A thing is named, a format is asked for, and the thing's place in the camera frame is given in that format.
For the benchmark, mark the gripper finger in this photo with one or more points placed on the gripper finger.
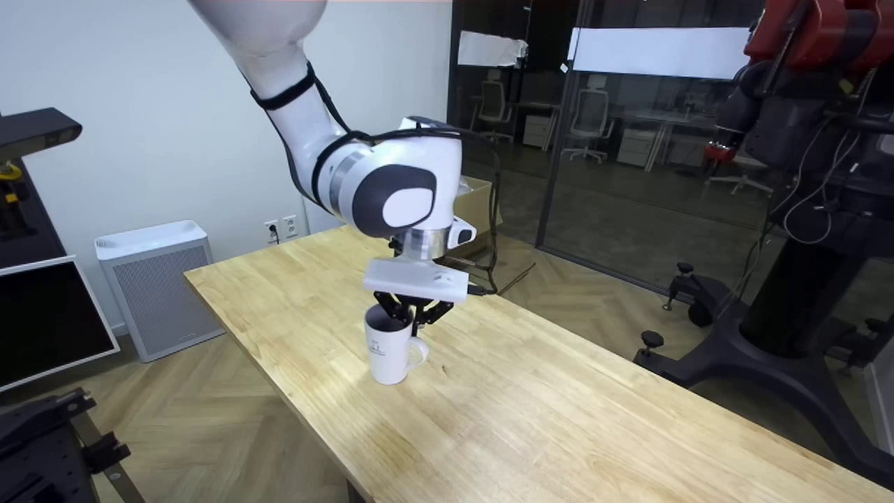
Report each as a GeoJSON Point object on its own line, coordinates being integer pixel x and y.
{"type": "Point", "coordinates": [395, 307]}
{"type": "Point", "coordinates": [431, 312]}

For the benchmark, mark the white mug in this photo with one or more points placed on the white mug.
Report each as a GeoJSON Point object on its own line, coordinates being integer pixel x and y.
{"type": "Point", "coordinates": [388, 356]}

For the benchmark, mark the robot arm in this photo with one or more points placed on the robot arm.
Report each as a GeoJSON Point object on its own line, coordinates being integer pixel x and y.
{"type": "Point", "coordinates": [293, 133]}

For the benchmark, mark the cardboard box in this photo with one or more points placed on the cardboard box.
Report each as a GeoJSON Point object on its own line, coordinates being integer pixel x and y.
{"type": "Point", "coordinates": [478, 202]}

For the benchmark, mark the white drawer cabinet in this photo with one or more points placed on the white drawer cabinet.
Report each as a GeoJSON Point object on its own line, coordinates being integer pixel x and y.
{"type": "Point", "coordinates": [538, 131]}
{"type": "Point", "coordinates": [635, 147]}

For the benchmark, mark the office chair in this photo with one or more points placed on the office chair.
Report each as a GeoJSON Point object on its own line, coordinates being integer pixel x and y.
{"type": "Point", "coordinates": [493, 105]}
{"type": "Point", "coordinates": [590, 115]}

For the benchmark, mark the white air purifier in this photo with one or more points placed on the white air purifier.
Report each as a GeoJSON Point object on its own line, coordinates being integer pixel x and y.
{"type": "Point", "coordinates": [164, 293]}

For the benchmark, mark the white paper sheet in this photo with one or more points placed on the white paper sheet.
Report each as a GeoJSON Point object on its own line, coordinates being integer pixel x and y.
{"type": "Point", "coordinates": [489, 49]}

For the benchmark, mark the monitor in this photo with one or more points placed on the monitor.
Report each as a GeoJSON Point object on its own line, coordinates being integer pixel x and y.
{"type": "Point", "coordinates": [49, 318]}

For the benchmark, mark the red and black robot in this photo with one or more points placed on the red and black robot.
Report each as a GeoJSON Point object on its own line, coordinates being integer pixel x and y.
{"type": "Point", "coordinates": [803, 209]}

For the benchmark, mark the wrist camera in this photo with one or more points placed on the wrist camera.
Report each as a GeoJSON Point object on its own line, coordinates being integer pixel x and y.
{"type": "Point", "coordinates": [412, 278]}

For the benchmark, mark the wall socket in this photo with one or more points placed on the wall socket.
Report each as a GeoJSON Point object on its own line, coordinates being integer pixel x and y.
{"type": "Point", "coordinates": [272, 230]}
{"type": "Point", "coordinates": [290, 226]}

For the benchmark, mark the camera on mount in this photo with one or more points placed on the camera on mount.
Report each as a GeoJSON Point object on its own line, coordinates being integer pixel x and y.
{"type": "Point", "coordinates": [31, 134]}

